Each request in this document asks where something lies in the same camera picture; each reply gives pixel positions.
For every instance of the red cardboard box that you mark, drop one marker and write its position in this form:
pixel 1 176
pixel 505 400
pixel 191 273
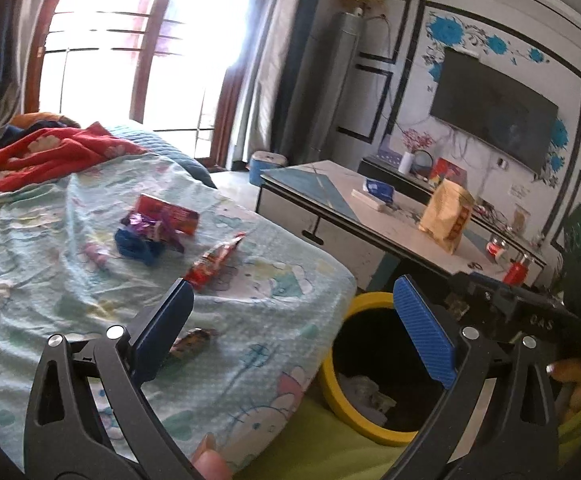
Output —
pixel 175 217

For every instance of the blue plastic bag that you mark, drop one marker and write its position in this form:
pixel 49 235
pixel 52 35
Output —
pixel 130 242

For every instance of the marble top coffee table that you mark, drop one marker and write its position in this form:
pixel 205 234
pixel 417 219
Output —
pixel 330 195

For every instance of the red gift box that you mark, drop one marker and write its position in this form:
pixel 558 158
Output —
pixel 445 170

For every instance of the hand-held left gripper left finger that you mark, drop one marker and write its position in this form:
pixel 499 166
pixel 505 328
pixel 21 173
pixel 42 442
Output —
pixel 165 330

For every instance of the dark brown snack wrapper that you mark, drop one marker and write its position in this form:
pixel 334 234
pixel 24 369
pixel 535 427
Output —
pixel 193 342

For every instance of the yellow-green cloth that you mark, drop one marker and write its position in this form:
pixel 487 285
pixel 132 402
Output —
pixel 320 455

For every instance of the yellow paper bag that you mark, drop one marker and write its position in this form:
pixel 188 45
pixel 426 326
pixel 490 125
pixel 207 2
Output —
pixel 443 220

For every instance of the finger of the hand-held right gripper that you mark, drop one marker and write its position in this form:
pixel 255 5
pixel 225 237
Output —
pixel 475 292

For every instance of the brown framed glass door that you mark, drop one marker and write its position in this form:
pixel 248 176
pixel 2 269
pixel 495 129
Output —
pixel 225 125

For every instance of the red printed blanket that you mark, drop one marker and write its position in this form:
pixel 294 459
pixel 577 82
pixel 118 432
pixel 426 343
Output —
pixel 45 155

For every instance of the red snack packet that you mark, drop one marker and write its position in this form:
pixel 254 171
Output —
pixel 210 262

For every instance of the grey standing air conditioner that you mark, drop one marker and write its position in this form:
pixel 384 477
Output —
pixel 330 85

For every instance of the black wall television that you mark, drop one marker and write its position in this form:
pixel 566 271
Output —
pixel 490 110

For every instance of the purple foil wrapper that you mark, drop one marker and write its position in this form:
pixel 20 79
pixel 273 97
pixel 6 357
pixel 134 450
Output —
pixel 145 222

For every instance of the blue packet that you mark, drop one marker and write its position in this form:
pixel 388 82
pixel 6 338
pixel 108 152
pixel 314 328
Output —
pixel 378 189

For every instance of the light green cartoon bedsheet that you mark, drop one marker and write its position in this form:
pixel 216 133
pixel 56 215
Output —
pixel 45 285

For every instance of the person's right hand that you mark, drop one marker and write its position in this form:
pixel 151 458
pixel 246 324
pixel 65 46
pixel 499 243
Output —
pixel 578 385

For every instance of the person's left hand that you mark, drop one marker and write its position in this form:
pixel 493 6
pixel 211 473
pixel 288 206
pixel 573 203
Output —
pixel 213 462

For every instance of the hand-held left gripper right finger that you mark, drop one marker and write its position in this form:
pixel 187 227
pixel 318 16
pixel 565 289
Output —
pixel 420 325

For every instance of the black television cabinet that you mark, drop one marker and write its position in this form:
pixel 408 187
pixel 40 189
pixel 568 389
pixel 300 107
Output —
pixel 385 172

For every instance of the glass jar with red label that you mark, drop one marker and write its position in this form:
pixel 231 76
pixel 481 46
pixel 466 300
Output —
pixel 495 250

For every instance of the blue can with white lid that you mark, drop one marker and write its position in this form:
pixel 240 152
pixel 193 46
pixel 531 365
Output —
pixel 268 167

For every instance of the blue quilted mattress pad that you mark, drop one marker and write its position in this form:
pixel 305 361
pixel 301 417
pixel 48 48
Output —
pixel 170 155

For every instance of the small pink wrapper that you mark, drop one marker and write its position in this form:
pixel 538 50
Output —
pixel 98 255

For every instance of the dark and beige curtain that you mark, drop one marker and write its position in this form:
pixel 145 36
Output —
pixel 0 35

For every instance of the white vase with red flowers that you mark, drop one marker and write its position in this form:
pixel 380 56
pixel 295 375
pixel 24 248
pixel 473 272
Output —
pixel 408 162

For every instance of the yellow rimmed black bin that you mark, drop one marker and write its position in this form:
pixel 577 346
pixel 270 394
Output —
pixel 331 385

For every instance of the beige and blue curtain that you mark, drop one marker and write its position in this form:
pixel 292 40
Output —
pixel 275 60

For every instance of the red bottle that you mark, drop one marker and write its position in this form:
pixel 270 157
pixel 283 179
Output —
pixel 515 272

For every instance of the orange pillow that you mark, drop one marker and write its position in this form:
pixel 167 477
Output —
pixel 40 121

